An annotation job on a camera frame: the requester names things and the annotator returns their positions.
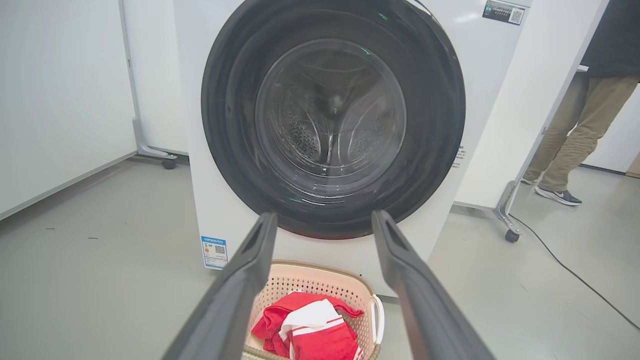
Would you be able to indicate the round grey washer door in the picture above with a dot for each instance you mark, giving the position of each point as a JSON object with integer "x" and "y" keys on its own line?
{"x": 435, "y": 125}

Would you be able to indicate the cream perforated laundry basket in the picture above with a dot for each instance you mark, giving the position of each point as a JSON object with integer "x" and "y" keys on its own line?
{"x": 320, "y": 280}

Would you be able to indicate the small black text label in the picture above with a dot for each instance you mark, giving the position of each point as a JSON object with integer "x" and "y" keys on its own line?
{"x": 459, "y": 157}

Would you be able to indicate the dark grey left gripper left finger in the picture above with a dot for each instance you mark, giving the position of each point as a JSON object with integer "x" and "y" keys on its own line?
{"x": 225, "y": 300}

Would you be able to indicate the blue energy label sticker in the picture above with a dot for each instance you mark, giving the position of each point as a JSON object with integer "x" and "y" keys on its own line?
{"x": 214, "y": 252}

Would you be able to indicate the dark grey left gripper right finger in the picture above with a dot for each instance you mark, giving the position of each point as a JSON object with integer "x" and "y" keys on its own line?
{"x": 425, "y": 310}

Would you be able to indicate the person in khaki trousers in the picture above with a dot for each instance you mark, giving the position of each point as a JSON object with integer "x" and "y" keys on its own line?
{"x": 590, "y": 115}

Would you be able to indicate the stainless steel washing machine drum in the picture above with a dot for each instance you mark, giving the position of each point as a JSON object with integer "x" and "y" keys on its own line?
{"x": 300, "y": 135}

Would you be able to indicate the white front-load washing machine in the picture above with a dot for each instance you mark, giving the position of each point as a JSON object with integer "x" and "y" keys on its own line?
{"x": 480, "y": 75}

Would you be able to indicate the grey partition stand with caster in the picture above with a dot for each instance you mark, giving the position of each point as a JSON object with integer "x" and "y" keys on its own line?
{"x": 142, "y": 145}
{"x": 506, "y": 205}

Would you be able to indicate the red and white cloth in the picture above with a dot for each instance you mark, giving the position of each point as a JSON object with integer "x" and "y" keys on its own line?
{"x": 320, "y": 340}

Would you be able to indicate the dark QR code sticker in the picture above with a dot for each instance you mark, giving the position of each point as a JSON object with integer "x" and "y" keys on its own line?
{"x": 502, "y": 11}

